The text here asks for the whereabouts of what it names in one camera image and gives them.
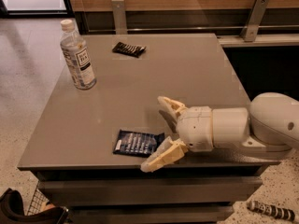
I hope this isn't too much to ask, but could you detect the right metal wall bracket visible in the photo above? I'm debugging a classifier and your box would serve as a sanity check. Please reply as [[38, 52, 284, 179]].
[[240, 0, 270, 42]]

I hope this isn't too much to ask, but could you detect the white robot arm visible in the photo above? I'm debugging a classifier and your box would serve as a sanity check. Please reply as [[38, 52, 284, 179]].
[[141, 92, 299, 173]]

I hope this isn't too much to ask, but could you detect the clear plastic water bottle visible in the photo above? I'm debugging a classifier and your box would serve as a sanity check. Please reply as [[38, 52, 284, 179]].
[[60, 19, 96, 90]]

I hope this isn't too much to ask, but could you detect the grey drawer cabinet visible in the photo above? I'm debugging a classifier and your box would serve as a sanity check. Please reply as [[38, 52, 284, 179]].
[[19, 34, 268, 212]]

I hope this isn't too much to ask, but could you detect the wire mesh basket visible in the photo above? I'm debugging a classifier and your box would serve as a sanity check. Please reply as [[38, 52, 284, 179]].
[[26, 187, 49, 216]]

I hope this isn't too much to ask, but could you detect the black chocolate rxbar wrapper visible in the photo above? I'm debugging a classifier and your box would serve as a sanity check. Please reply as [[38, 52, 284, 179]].
[[112, 42, 146, 58]]

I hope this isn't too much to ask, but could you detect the black white patterned cylinder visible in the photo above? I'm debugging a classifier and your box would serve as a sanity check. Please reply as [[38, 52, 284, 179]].
[[247, 201, 298, 222]]

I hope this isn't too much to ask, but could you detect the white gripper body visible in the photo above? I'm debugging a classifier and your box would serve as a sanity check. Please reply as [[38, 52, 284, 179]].
[[177, 106, 213, 152]]

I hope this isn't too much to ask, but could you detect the grey drawer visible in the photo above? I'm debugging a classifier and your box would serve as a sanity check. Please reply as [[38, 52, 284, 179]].
[[69, 205, 234, 224], [39, 176, 263, 206]]

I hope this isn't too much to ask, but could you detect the lower grey drawer front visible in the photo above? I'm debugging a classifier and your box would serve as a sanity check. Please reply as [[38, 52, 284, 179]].
[[69, 205, 234, 224]]

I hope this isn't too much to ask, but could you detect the black bag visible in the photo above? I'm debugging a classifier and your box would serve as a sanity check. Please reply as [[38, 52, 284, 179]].
[[0, 188, 67, 224]]

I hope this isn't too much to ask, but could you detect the blue blueberry rxbar wrapper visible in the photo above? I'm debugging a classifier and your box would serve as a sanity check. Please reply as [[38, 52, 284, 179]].
[[113, 130, 165, 157]]

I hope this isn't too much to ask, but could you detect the metal wall bracket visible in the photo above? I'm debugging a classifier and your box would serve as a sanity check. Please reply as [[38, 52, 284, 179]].
[[240, 0, 270, 42], [111, 0, 128, 35]]

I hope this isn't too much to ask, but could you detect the upper grey drawer front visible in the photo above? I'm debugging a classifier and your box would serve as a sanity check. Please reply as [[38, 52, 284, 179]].
[[39, 176, 263, 206]]

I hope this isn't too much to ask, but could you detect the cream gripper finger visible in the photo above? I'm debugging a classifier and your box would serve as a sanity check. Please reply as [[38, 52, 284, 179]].
[[140, 136, 188, 173], [158, 96, 187, 119]]

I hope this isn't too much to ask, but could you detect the left metal wall bracket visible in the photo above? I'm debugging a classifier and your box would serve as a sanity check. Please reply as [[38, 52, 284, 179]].
[[111, 0, 128, 35]]

